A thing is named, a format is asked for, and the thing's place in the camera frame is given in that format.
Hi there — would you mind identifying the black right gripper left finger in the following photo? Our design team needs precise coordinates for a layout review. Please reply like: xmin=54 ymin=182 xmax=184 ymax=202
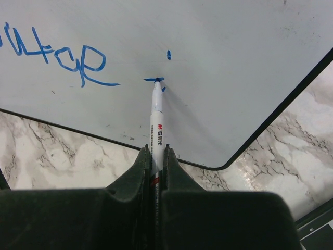
xmin=1 ymin=147 xmax=150 ymax=249

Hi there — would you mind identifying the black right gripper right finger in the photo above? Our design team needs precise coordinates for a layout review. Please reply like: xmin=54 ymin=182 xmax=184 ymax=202
xmin=161 ymin=147 xmax=301 ymax=249

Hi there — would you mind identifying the white whiteboard marker pen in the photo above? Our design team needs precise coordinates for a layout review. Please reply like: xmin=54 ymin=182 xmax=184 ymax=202
xmin=149 ymin=77 xmax=165 ymax=193

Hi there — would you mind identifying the black framed whiteboard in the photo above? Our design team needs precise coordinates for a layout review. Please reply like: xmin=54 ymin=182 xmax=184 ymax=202
xmin=1 ymin=1 xmax=332 ymax=169

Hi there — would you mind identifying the black grey chessboard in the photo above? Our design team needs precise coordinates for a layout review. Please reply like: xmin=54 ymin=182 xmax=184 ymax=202
xmin=296 ymin=199 xmax=332 ymax=250

